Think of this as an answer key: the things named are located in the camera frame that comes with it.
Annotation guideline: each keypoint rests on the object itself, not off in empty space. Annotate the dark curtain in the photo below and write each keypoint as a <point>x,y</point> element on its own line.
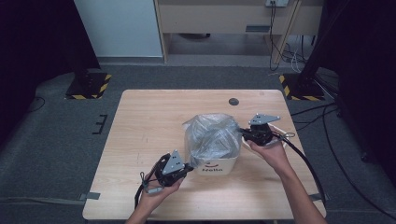
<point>367,62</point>
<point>37,46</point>

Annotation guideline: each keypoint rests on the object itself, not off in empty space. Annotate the black stand base striped edge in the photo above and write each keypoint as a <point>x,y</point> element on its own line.
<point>300,90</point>
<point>88,87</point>

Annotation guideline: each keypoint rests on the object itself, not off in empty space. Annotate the black slanted stand pole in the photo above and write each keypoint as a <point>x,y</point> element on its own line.
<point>317,46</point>

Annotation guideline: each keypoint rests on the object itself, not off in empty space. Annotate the person's right hand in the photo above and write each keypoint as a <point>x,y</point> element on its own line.
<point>272,154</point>

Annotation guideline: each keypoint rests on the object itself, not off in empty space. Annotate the clear plastic bag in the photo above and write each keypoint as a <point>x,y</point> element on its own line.
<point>211,137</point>

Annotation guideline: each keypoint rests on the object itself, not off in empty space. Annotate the grey tape strip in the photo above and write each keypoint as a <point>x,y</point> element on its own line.
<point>91,196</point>
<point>313,197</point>

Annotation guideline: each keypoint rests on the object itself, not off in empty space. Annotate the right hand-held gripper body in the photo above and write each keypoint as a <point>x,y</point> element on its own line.
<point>261,135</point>

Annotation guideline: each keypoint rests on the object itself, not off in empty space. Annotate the dark round table grommet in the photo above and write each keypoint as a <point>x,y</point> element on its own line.
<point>233,101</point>

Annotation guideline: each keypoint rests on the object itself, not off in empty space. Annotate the white cabinet panel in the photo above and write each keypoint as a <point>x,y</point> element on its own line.
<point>121,28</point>

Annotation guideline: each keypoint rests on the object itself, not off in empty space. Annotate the beige wooden desk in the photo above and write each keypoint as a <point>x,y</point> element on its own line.
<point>218,17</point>

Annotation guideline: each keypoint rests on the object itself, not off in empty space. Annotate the person's left hand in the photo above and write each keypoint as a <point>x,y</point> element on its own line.
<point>155,197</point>

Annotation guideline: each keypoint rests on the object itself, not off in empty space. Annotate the grey power strip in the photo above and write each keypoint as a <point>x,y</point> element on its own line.
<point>277,2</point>

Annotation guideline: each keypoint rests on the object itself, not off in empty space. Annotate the cream plastic bin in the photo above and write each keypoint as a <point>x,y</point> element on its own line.
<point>221,168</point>

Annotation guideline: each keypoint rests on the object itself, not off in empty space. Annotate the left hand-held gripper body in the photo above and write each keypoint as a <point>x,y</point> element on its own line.
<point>169,172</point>

